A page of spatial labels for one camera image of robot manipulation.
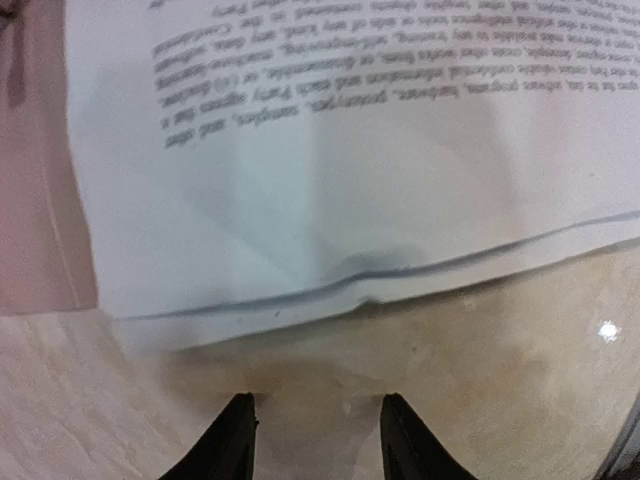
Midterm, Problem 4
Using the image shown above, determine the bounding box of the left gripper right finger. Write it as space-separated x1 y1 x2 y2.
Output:
380 393 476 480

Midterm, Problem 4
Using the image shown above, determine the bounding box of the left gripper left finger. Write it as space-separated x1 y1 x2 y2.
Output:
159 393 258 480

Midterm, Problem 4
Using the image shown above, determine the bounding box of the printed paper sheet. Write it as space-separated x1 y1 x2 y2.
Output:
65 1 639 349

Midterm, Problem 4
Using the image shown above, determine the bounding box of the translucent brown folder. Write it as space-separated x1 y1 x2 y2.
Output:
1 1 98 315

